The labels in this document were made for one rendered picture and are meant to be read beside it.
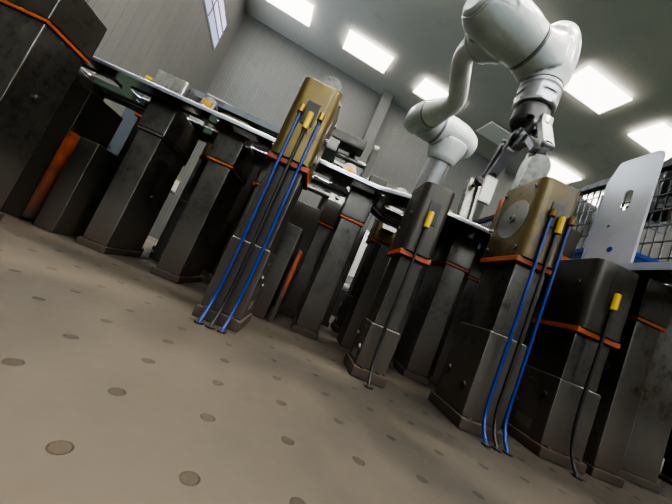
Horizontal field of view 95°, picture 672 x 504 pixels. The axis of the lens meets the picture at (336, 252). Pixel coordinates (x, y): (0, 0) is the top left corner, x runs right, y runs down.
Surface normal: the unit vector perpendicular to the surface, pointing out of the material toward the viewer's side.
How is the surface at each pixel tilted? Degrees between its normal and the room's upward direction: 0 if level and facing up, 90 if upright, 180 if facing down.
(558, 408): 90
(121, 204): 90
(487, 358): 90
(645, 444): 90
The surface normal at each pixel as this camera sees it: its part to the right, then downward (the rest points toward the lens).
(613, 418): 0.11, -0.07
